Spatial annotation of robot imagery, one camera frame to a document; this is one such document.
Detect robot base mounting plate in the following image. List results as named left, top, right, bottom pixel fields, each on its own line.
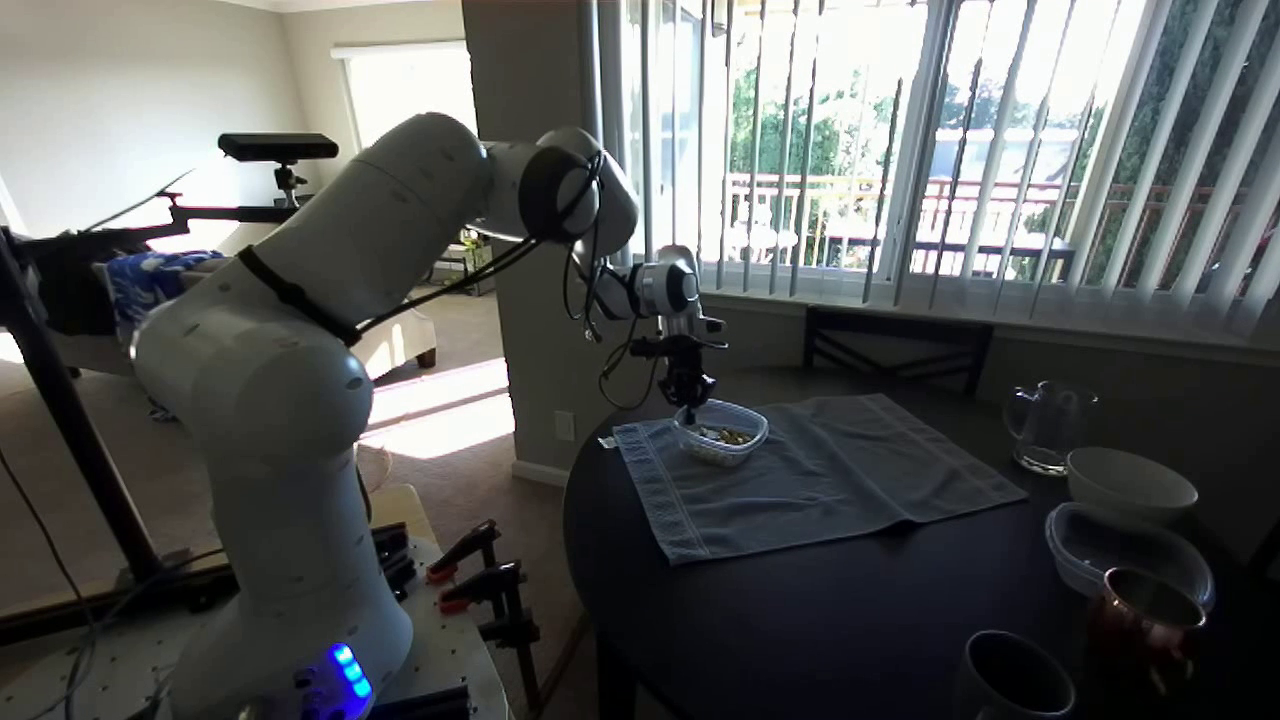
left=0, top=486, right=517, bottom=720

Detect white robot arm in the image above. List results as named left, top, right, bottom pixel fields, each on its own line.
left=134, top=114, right=720, bottom=720

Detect black camera on tripod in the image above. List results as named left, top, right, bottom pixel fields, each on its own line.
left=215, top=134, right=341, bottom=202

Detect red handled clamp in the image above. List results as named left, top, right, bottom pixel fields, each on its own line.
left=429, top=520, right=543, bottom=720

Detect dark mug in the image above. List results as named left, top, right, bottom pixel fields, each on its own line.
left=954, top=629, right=1078, bottom=720

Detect clear plastic candy container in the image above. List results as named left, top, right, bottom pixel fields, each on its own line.
left=678, top=401, right=769, bottom=469

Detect white bowl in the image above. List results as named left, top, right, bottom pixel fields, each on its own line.
left=1066, top=448, right=1200, bottom=524

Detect dark glass cup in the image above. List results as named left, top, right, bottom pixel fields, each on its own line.
left=1090, top=563, right=1210, bottom=698

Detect white vertical blinds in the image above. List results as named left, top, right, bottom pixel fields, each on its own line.
left=587, top=0, right=1280, bottom=348

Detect black metal stand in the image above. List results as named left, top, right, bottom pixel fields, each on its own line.
left=0, top=239, right=238, bottom=602

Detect clear glass pitcher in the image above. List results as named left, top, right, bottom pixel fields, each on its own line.
left=1005, top=381, right=1094, bottom=477

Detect beige couch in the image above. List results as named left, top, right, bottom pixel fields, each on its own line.
left=351, top=309, right=435, bottom=381

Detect blue towel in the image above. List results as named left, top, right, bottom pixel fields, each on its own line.
left=607, top=391, right=1023, bottom=563

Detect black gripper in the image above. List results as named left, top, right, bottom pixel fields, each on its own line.
left=630, top=317, right=724, bottom=428

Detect black chair back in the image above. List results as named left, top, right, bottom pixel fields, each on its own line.
left=799, top=309, right=991, bottom=398

